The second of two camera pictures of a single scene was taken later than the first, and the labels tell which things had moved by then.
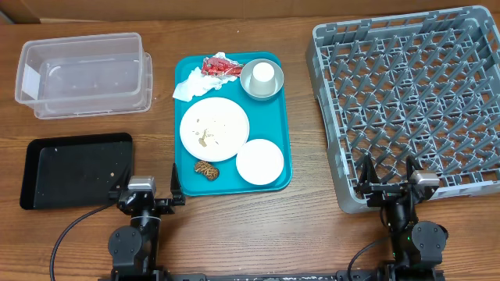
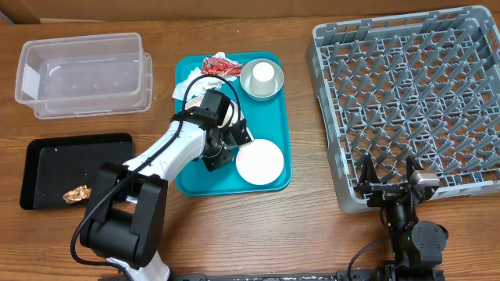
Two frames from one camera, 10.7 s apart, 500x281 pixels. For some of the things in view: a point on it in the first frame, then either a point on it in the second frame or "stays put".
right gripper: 368,182 stays put
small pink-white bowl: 259,161 stays put
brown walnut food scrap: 206,168 -> 76,194
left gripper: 168,206 -> 214,162
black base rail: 343,275 stays put
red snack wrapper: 219,66 stays put
